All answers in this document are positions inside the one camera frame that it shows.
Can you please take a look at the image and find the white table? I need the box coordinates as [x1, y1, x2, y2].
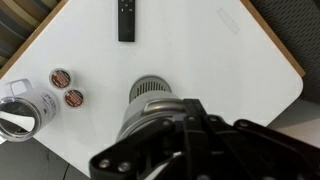
[0, 0, 306, 80]

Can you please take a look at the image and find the white insulated mug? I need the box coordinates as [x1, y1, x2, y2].
[0, 78, 61, 144]

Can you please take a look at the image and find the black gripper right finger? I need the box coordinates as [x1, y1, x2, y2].
[194, 98, 320, 180]

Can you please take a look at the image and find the grey pod coffeemaker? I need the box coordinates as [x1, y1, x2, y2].
[114, 74, 188, 143]

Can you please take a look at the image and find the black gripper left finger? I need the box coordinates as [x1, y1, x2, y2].
[89, 98, 201, 180]

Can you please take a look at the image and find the black remote control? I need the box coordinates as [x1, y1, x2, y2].
[116, 0, 137, 43]

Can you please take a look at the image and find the striped upholstered armchair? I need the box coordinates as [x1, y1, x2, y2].
[0, 0, 63, 68]

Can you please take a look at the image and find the red-lidded coffee pod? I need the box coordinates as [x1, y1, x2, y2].
[62, 87, 89, 110]
[48, 67, 75, 91]

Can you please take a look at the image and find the dark grey sofa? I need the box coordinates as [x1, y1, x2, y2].
[249, 0, 320, 105]

